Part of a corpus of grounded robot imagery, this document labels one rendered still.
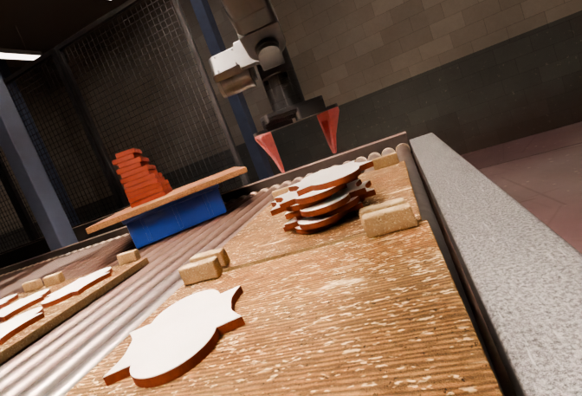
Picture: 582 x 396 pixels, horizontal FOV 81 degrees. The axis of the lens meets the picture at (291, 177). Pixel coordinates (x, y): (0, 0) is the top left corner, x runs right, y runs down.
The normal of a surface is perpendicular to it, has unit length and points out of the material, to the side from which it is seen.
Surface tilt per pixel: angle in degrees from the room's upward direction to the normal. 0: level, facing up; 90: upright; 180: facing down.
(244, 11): 139
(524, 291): 0
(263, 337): 0
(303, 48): 90
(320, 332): 0
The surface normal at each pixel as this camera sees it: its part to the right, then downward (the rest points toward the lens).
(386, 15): -0.37, 0.26
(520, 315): -0.35, -0.93
